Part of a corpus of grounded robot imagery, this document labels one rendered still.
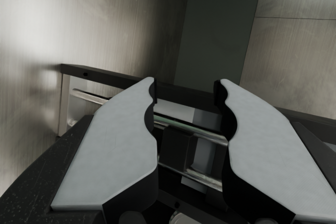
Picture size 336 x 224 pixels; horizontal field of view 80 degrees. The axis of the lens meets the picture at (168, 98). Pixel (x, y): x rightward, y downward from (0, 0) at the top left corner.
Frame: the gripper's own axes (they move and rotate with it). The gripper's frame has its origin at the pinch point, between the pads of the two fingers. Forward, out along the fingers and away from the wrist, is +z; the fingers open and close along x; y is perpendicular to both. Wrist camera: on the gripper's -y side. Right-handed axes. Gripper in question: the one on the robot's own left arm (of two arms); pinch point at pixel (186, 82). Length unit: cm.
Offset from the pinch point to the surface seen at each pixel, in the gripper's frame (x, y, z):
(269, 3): 27, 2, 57
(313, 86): 38, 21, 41
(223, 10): 15, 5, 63
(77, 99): -19.4, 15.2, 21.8
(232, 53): 18, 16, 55
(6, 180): -27.9, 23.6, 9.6
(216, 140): 4.6, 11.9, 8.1
